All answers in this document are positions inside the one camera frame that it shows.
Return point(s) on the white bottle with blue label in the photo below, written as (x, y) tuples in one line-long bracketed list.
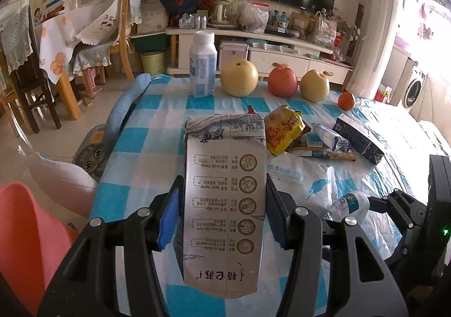
[(202, 63)]

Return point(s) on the orange tangerine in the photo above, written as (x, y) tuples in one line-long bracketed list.
[(346, 101)]

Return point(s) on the dark blue carton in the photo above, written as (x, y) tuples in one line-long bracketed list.
[(359, 141)]

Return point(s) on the white plastic bag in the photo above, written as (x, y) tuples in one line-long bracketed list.
[(303, 179)]

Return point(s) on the light wooden chair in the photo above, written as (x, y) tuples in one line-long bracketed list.
[(123, 31)]

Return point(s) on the blue cushion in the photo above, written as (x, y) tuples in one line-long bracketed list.
[(121, 109)]

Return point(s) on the pink plastic stool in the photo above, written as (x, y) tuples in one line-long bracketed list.
[(24, 232)]

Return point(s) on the blue white checkered tablecloth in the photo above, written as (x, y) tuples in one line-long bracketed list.
[(148, 148)]

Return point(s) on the dark wooden chair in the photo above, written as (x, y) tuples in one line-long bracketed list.
[(21, 74)]

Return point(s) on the white washing machine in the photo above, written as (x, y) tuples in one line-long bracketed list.
[(415, 86)]

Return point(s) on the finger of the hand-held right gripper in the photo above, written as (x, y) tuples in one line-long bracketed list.
[(396, 248), (401, 206)]

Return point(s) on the white television cabinet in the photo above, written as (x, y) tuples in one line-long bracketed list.
[(282, 54)]

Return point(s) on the clear filled plastic bag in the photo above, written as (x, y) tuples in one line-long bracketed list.
[(253, 16)]

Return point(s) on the white blue milk pouch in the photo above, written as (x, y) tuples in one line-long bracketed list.
[(329, 137)]

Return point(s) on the white grey milk carton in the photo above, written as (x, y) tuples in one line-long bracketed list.
[(223, 204)]

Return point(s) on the yellow pear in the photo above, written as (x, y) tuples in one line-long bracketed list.
[(239, 79), (314, 87)]

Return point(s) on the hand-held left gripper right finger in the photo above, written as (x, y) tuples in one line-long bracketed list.
[(278, 220)]

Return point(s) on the crushed clear plastic bottle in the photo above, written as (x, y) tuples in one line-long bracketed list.
[(347, 206)]

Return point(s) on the yellow snack packet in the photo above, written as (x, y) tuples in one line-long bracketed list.
[(282, 130)]

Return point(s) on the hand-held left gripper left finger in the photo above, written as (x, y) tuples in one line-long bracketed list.
[(169, 218)]

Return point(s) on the red snack packet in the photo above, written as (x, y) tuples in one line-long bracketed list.
[(251, 110)]

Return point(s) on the clear electric kettle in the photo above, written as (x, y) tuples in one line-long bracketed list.
[(222, 13)]

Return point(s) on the white curtain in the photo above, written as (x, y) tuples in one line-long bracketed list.
[(378, 21)]

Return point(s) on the green plastic bin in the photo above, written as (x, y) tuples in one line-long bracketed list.
[(152, 62)]

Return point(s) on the dining table with printed cloth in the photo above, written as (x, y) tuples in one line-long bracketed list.
[(70, 42)]

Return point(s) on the white pink storage box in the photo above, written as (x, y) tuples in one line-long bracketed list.
[(233, 55)]

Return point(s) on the patterned floor mat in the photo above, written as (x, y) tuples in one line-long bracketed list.
[(90, 155)]

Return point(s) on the red apple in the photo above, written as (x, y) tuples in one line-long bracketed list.
[(283, 81)]

